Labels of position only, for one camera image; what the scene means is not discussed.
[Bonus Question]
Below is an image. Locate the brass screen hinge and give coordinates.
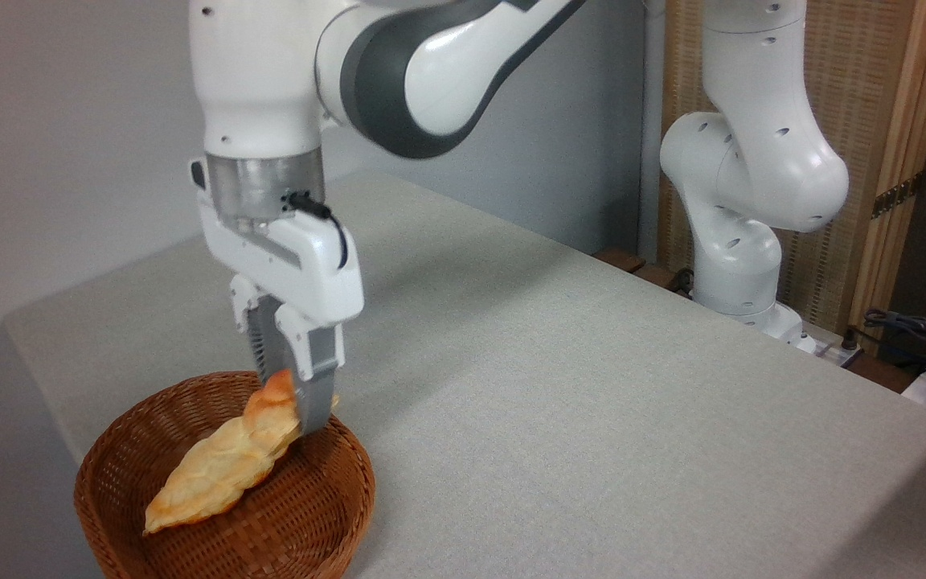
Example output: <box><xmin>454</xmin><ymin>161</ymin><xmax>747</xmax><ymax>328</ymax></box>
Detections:
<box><xmin>871</xmin><ymin>172</ymin><xmax>924</xmax><ymax>220</ymax></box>

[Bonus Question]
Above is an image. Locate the black cable bundle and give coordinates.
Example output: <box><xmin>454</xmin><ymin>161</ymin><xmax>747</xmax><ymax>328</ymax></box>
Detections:
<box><xmin>862</xmin><ymin>308</ymin><xmax>926</xmax><ymax>363</ymax></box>

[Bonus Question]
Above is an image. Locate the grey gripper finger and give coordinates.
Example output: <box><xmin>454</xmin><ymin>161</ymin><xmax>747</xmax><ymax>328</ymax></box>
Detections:
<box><xmin>229</xmin><ymin>274</ymin><xmax>285</xmax><ymax>388</ymax></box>
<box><xmin>275</xmin><ymin>305</ymin><xmax>346</xmax><ymax>436</ymax></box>

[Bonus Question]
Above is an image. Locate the brown wicker basket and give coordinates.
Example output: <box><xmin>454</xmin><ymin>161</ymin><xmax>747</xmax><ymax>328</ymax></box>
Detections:
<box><xmin>74</xmin><ymin>371</ymin><xmax>376</xmax><ymax>579</ymax></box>

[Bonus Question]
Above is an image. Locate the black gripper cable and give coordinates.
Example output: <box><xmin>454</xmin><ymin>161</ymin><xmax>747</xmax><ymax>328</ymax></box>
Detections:
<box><xmin>285</xmin><ymin>190</ymin><xmax>350</xmax><ymax>271</ymax></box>

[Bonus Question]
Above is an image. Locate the wooden rattan folding screen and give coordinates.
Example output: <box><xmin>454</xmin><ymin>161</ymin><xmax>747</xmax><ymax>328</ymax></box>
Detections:
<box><xmin>660</xmin><ymin>0</ymin><xmax>926</xmax><ymax>355</ymax></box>

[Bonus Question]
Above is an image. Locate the long pale bread loaf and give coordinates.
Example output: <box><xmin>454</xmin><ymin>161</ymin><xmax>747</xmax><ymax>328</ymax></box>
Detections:
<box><xmin>143</xmin><ymin>417</ymin><xmax>297</xmax><ymax>536</ymax></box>

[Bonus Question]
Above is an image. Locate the round orange bread bun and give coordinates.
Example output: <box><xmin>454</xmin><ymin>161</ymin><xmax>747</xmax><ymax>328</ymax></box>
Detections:
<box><xmin>243</xmin><ymin>368</ymin><xmax>342</xmax><ymax>440</ymax></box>

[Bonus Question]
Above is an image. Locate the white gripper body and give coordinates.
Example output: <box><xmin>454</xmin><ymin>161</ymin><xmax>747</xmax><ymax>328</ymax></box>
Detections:
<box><xmin>189</xmin><ymin>158</ymin><xmax>366</xmax><ymax>327</ymax></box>

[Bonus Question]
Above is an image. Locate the grey tablecloth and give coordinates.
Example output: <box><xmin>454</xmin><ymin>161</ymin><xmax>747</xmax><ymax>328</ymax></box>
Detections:
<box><xmin>1</xmin><ymin>173</ymin><xmax>926</xmax><ymax>579</ymax></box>

